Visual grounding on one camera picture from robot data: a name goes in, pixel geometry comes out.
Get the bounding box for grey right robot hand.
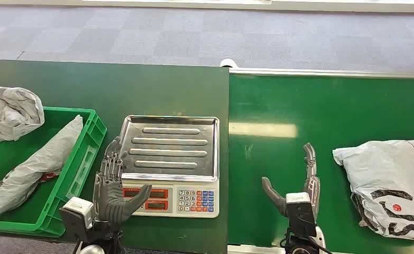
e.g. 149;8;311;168
262;142;321;222

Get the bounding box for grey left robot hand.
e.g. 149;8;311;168
93;137;152;225

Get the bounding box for grey mailer package black letters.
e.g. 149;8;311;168
332;138;414;242

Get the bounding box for long grey mailer package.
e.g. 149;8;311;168
0;115;84;221

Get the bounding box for green conveyor belt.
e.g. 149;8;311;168
228;74;414;254

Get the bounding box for crumpled grey mailer package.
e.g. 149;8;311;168
0;86;46;151

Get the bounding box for white electronic scale base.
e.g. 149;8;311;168
121;178;220;219

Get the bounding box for green plastic crate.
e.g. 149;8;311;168
0;106;107;238

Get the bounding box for steel weighing pan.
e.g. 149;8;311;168
118;115;220;183

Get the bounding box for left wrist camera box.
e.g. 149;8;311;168
62;197;95;229

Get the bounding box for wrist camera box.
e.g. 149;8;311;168
62;197;95;229
285;192;317;238

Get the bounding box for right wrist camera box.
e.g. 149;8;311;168
285;192;317;238

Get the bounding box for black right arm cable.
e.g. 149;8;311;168
307;234;334;254

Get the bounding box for silver conveyor side rail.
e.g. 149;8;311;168
229;67;414;79
227;244;289;254

